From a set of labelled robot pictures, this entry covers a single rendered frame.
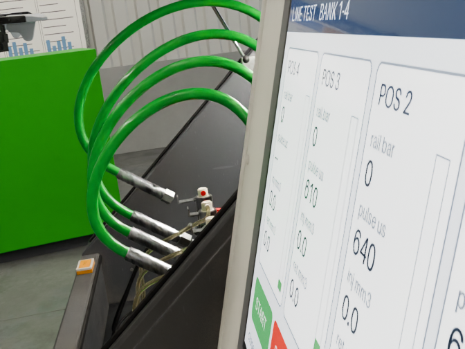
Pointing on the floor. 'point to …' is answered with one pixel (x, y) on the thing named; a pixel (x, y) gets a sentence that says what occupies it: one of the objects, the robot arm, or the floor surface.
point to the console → (250, 170)
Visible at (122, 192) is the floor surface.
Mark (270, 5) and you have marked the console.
